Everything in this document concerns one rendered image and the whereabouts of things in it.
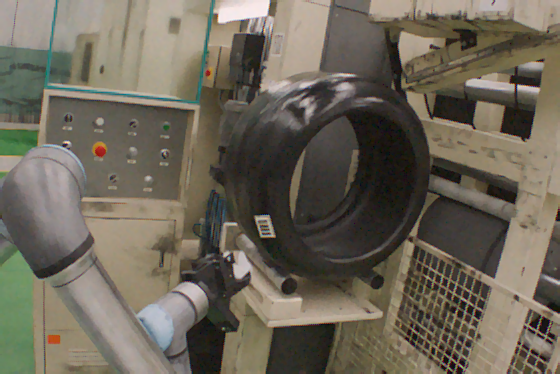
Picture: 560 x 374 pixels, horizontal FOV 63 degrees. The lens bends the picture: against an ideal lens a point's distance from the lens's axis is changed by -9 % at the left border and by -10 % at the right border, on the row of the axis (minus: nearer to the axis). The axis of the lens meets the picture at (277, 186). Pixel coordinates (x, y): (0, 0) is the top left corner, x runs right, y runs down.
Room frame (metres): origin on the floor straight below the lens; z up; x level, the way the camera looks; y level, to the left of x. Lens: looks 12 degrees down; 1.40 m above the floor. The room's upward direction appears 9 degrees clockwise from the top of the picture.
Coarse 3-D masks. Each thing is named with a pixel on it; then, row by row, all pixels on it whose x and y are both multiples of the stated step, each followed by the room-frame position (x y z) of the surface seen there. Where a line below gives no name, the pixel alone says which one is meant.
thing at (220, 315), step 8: (216, 296) 0.90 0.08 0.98; (216, 304) 0.89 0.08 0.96; (224, 304) 0.92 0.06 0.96; (208, 312) 0.91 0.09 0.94; (216, 312) 0.90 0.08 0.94; (224, 312) 0.91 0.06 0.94; (216, 320) 0.92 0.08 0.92; (224, 320) 0.91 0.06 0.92; (232, 320) 0.92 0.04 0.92; (224, 328) 0.92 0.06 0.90; (232, 328) 0.92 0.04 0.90
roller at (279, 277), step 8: (240, 240) 1.47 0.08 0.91; (248, 240) 1.45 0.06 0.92; (240, 248) 1.46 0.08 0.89; (248, 248) 1.41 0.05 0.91; (256, 248) 1.39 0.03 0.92; (248, 256) 1.39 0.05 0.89; (256, 256) 1.35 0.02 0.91; (264, 256) 1.33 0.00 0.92; (256, 264) 1.34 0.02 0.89; (264, 264) 1.30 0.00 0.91; (272, 264) 1.28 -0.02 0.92; (264, 272) 1.28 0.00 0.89; (272, 272) 1.25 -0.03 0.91; (280, 272) 1.23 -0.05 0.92; (272, 280) 1.24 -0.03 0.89; (280, 280) 1.20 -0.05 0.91; (288, 280) 1.19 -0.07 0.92; (280, 288) 1.20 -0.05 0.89; (288, 288) 1.19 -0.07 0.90
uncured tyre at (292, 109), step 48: (288, 96) 1.23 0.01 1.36; (336, 96) 1.21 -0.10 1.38; (384, 96) 1.27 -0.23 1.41; (240, 144) 1.26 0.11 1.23; (288, 144) 1.16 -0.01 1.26; (384, 144) 1.57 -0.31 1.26; (240, 192) 1.21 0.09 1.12; (288, 192) 1.16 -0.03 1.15; (384, 192) 1.56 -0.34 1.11; (288, 240) 1.18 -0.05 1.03; (336, 240) 1.52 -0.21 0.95; (384, 240) 1.32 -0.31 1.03
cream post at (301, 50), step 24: (288, 0) 1.59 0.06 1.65; (312, 0) 1.58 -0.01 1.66; (288, 24) 1.56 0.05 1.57; (312, 24) 1.59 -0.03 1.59; (288, 48) 1.56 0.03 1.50; (312, 48) 1.59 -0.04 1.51; (288, 72) 1.56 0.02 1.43; (240, 312) 1.58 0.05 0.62; (240, 336) 1.56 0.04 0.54; (264, 336) 1.59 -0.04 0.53; (240, 360) 1.56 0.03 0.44; (264, 360) 1.60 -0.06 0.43
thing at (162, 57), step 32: (64, 0) 1.58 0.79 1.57; (96, 0) 1.63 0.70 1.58; (128, 0) 1.68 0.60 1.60; (160, 0) 1.73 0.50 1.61; (192, 0) 1.78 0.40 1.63; (64, 32) 1.59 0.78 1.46; (96, 32) 1.64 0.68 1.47; (128, 32) 1.68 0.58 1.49; (160, 32) 1.73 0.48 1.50; (192, 32) 1.79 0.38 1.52; (64, 64) 1.59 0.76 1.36; (96, 64) 1.64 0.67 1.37; (128, 64) 1.69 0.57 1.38; (160, 64) 1.74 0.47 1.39; (192, 64) 1.79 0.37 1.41; (128, 96) 1.69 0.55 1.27; (160, 96) 1.75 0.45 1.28; (192, 96) 1.80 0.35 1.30
